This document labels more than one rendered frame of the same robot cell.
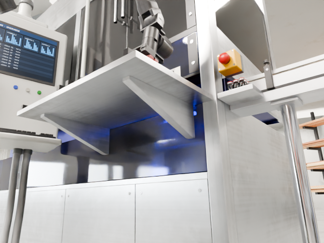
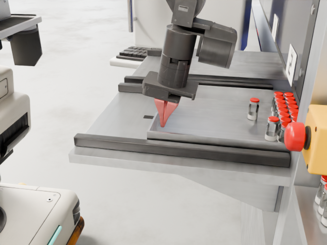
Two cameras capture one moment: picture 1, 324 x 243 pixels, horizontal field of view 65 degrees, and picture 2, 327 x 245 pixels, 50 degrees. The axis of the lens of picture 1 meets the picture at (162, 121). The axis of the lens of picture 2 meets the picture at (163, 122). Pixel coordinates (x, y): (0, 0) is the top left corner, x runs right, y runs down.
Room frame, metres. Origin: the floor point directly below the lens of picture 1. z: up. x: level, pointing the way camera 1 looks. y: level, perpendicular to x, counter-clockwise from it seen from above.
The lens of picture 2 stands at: (0.46, -0.51, 1.23)
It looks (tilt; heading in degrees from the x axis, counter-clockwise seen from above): 27 degrees down; 62
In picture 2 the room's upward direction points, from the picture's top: straight up
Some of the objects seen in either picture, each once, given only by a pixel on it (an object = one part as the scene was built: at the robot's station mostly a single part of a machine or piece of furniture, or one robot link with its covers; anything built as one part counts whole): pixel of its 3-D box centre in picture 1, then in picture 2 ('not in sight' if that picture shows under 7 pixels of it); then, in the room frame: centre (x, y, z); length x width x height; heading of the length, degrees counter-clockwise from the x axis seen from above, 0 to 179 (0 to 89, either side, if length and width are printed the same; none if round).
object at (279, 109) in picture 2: not in sight; (281, 117); (0.99, -0.05, 0.90); 0.18 x 0.02 x 0.05; 51
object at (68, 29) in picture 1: (56, 61); not in sight; (1.67, 0.78, 1.51); 0.49 x 0.01 x 0.59; 51
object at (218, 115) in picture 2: not in sight; (237, 117); (0.92, 0.01, 0.90); 0.34 x 0.26 x 0.04; 141
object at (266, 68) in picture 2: not in sight; (237, 67); (1.13, 0.27, 0.90); 0.34 x 0.26 x 0.04; 141
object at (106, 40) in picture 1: (101, 32); not in sight; (1.33, 0.36, 1.51); 0.47 x 0.01 x 0.59; 51
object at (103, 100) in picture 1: (116, 108); (209, 96); (0.97, 0.18, 0.87); 0.70 x 0.48 x 0.02; 51
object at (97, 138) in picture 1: (77, 136); not in sight; (1.12, 0.38, 0.80); 0.34 x 0.03 x 0.13; 141
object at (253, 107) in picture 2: not in sight; (253, 109); (0.96, 0.01, 0.90); 0.02 x 0.02 x 0.04
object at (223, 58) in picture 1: (224, 59); (299, 137); (0.82, -0.23, 0.99); 0.04 x 0.04 x 0.04; 51
